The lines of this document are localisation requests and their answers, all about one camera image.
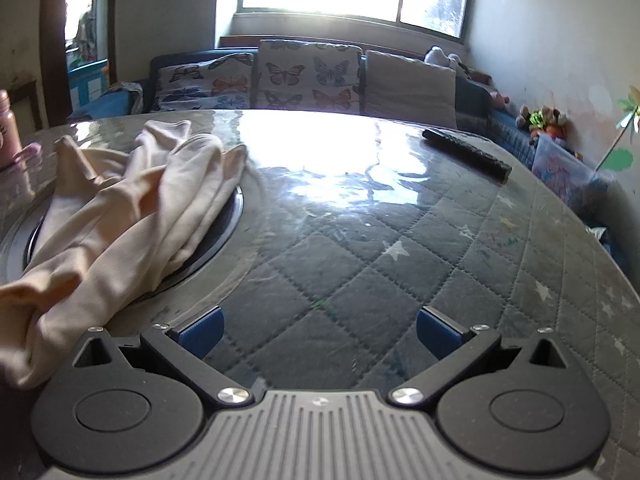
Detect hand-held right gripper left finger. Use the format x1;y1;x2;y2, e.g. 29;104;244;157
74;305;251;407

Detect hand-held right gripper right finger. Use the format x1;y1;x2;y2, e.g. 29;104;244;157
390;305;568;407

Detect cream garment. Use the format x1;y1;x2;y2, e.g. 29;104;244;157
0;120;248;390

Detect round table inset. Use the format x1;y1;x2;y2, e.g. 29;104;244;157
0;180;246;301

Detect quilted grey table cover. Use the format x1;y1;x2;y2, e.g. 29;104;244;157
0;109;640;461

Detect black remote control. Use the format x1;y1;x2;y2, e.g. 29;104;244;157
422;127;512;183

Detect dark blue sofa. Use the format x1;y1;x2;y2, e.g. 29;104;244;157
107;47;538;161

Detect plain beige cushion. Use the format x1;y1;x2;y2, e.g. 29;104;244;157
362;50;458;128

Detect blue cloth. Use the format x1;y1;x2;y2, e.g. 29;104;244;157
67;81;147;122

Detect butterfly print cushion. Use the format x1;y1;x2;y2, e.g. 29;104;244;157
252;40;365;113
150;52;257;113

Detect white plush toy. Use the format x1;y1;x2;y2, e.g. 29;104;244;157
425;46;471;78

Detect blue cabinet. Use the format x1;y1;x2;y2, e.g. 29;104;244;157
67;57;111;111

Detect pink cartoon bottle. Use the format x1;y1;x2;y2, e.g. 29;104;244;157
0;89;23;168

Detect wooden chair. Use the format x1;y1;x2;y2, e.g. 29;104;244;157
7;77;43;133

